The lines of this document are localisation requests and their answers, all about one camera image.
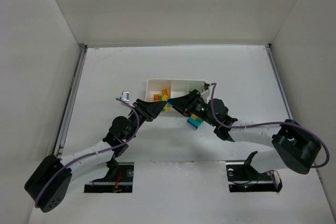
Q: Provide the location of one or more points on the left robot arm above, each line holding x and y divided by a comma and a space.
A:
50, 181

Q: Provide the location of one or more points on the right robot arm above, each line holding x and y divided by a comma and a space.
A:
290, 146

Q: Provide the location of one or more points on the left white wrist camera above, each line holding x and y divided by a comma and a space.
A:
125, 96

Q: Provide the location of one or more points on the multicolor lego cluster with frog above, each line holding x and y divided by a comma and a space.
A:
194, 121

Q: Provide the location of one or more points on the yellow curved lego brick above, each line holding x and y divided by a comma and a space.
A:
157, 97

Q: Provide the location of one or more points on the small green yellow lego piece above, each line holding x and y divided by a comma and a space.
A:
166, 107

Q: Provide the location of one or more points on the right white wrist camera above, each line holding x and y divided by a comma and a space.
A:
205, 87

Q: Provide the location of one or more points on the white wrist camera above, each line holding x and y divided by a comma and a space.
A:
125, 96
205, 87

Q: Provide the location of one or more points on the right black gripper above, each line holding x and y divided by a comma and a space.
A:
189, 102

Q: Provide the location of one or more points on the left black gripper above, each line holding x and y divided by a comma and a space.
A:
145, 109

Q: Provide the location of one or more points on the white three-compartment tray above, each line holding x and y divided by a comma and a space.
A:
175, 88

